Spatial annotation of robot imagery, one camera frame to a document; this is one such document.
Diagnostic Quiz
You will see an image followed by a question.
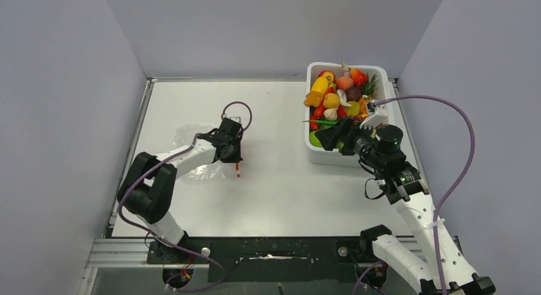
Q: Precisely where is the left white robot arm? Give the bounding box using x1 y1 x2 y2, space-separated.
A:
117 118 244 247

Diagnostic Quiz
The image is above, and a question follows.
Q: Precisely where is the clear zip top bag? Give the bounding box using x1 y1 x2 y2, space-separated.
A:
171 123 241 185

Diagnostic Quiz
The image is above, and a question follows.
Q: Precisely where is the toy pineapple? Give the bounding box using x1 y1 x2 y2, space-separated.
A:
359 74 378 116

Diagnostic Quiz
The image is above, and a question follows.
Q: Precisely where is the toy peach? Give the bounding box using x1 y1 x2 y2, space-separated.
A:
336 76 354 91

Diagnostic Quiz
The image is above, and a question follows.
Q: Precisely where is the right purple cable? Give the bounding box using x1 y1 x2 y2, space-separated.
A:
352 95 476 295

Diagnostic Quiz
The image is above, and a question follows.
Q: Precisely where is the white plastic food bin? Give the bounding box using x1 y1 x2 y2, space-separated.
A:
304 62 395 167

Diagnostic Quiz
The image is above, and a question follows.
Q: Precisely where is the green toy vegetable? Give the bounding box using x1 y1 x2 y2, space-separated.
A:
309 131 323 148

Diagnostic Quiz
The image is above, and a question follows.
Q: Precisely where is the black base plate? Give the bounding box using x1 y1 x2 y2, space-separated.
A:
147 236 389 290

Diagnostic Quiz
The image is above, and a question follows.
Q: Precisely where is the green toy chili pepper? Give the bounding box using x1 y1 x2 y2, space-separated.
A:
302 119 338 126

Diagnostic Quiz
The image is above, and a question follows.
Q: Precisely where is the yellow toy lemon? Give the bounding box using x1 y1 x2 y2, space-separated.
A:
323 93 341 109

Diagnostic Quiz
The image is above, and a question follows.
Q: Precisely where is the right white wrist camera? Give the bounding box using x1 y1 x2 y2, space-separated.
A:
360 100 389 130

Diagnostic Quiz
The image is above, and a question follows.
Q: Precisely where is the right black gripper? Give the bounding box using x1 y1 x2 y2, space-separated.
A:
315 116 385 170

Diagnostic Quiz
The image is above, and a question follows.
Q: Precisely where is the aluminium frame rail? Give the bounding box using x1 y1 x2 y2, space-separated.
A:
86 238 461 269

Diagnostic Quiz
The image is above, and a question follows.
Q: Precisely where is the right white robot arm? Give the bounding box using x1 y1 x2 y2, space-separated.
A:
315 118 496 294

